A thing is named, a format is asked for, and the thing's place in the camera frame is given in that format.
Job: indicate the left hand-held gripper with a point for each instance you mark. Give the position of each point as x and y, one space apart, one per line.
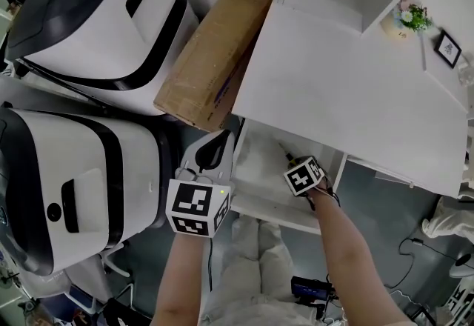
192 202

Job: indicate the person's white trousers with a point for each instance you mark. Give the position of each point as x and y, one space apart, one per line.
255 265

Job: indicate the black picture frame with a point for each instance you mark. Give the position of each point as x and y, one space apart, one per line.
448 48

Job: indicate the white cloth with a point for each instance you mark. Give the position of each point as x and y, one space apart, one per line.
452 222

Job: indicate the person's left forearm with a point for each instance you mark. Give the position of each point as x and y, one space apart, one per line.
181 280

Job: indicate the black electronic device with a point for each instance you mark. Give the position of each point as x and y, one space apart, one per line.
309 289

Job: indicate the white black machine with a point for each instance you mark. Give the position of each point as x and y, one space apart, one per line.
111 20
74 176

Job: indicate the white drawer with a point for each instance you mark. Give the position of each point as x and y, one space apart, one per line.
259 169

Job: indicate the white desk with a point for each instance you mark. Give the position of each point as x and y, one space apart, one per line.
333 76

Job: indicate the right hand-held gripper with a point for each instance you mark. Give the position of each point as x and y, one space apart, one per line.
303 178

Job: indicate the flower pot with green plant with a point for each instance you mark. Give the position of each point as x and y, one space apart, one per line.
411 19

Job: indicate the brown cardboard box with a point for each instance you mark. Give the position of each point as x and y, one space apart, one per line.
215 54

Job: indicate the yellow black screwdriver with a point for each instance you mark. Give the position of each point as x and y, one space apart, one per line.
286 153

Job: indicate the person's right forearm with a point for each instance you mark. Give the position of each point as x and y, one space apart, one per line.
344 243

